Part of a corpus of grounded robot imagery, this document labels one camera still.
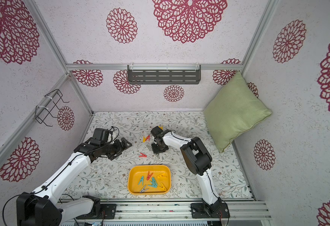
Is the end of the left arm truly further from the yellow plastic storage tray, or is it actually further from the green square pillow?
the green square pillow

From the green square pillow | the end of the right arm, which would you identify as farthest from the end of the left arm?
the green square pillow

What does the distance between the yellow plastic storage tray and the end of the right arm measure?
0.10m

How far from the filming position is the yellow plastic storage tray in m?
0.81

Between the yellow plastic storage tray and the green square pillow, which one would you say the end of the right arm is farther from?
the green square pillow

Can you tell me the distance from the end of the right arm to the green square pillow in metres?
0.36

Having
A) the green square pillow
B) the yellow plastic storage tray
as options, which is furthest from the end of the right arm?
the green square pillow

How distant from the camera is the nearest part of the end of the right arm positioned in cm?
74

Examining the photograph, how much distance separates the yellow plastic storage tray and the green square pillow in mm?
416

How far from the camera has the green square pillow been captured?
2.54ft
